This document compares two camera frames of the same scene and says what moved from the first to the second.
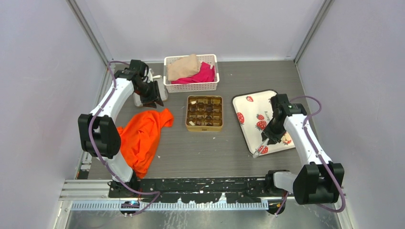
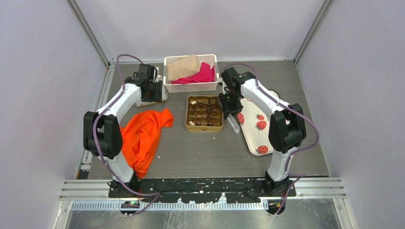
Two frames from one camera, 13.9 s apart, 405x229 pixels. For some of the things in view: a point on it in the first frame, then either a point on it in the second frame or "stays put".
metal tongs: [260, 148] -> [234, 124]
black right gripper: [274, 137] -> [234, 110]
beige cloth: [183, 67] stays put
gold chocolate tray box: [204, 113] stays put
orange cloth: [139, 136] stays put
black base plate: [198, 190] stays put
